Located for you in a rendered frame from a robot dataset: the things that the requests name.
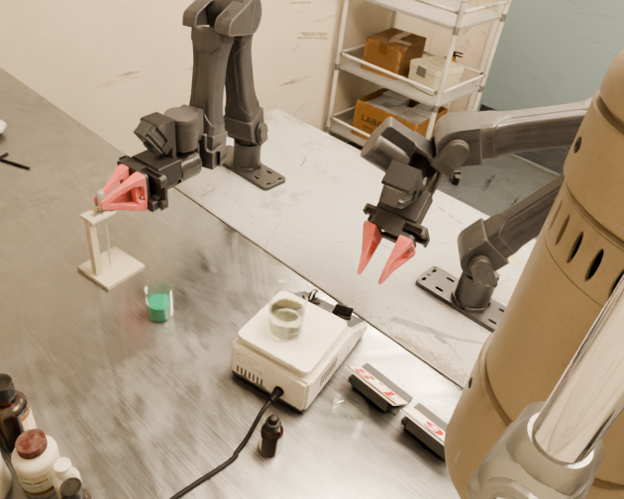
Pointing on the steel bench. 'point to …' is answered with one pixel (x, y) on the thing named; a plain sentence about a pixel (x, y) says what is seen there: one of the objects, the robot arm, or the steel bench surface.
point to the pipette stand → (124, 268)
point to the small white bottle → (63, 473)
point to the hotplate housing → (301, 392)
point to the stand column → (598, 373)
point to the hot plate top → (326, 336)
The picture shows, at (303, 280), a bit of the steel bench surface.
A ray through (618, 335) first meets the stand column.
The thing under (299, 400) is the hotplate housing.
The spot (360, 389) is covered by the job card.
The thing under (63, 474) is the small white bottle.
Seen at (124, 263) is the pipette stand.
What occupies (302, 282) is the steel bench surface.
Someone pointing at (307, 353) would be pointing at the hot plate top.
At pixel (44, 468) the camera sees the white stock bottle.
